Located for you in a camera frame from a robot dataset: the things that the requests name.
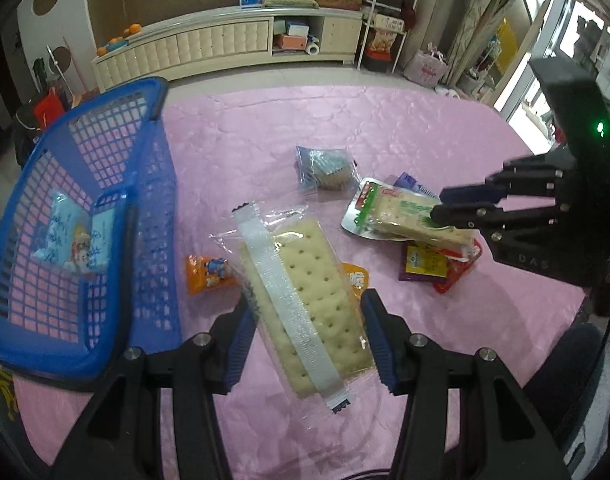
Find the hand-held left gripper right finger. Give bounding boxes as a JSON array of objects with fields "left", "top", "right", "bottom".
[{"left": 360, "top": 287, "right": 570, "bottom": 480}]

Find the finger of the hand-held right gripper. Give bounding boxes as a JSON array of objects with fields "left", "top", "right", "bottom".
[
  {"left": 440, "top": 154, "right": 579, "bottom": 206},
  {"left": 430, "top": 197, "right": 566, "bottom": 234}
]

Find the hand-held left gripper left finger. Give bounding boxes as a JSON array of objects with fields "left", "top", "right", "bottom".
[{"left": 50, "top": 292, "right": 258, "bottom": 480}]

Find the red snack packet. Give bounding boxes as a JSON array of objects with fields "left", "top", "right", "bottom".
[{"left": 432, "top": 240, "right": 483, "bottom": 295}]

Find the green white cracker packet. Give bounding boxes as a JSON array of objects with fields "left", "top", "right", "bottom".
[{"left": 341, "top": 177, "right": 478, "bottom": 261}]

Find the orange cartoon snack packet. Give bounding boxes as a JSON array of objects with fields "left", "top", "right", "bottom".
[{"left": 185, "top": 254, "right": 373, "bottom": 303}]

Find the large clear cracker packet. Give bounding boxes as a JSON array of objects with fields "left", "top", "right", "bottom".
[{"left": 210, "top": 201, "right": 378, "bottom": 416}]

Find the blue plastic basket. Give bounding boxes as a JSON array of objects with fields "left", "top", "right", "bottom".
[{"left": 0, "top": 77, "right": 183, "bottom": 393}]

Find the yellow purple snack packet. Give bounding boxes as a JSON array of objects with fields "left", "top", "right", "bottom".
[{"left": 399, "top": 242, "right": 458, "bottom": 283}]

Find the purple blue snack packet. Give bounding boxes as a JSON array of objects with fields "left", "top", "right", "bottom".
[{"left": 394, "top": 171, "right": 440, "bottom": 201}]

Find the pink bag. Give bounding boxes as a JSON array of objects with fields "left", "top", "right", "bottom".
[{"left": 404, "top": 49, "right": 448, "bottom": 86}]

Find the grey-blue cookie packet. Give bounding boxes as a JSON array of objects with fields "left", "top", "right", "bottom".
[{"left": 294, "top": 145, "right": 362, "bottom": 193}]

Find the person's dark clothing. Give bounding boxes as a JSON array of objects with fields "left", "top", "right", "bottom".
[{"left": 527, "top": 322, "right": 610, "bottom": 463}]

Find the red printed bag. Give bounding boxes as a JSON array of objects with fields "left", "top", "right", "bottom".
[{"left": 367, "top": 27, "right": 406, "bottom": 56}]

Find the light blue snack packet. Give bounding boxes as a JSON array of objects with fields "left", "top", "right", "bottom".
[
  {"left": 69, "top": 209, "right": 119, "bottom": 277},
  {"left": 31, "top": 189, "right": 86, "bottom": 264}
]

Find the floral folding bed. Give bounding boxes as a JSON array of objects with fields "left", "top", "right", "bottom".
[{"left": 445, "top": 0, "right": 550, "bottom": 106}]

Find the white metal rack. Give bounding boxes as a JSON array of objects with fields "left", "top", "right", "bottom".
[{"left": 357, "top": 0, "right": 424, "bottom": 73}]

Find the pink quilted cloth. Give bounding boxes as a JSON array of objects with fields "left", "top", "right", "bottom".
[{"left": 12, "top": 82, "right": 586, "bottom": 480}]

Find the white TV cabinet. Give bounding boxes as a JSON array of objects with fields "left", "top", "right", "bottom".
[{"left": 91, "top": 5, "right": 364, "bottom": 93}]

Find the black bag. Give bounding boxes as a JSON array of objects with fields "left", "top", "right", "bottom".
[{"left": 12, "top": 105, "right": 40, "bottom": 166}]

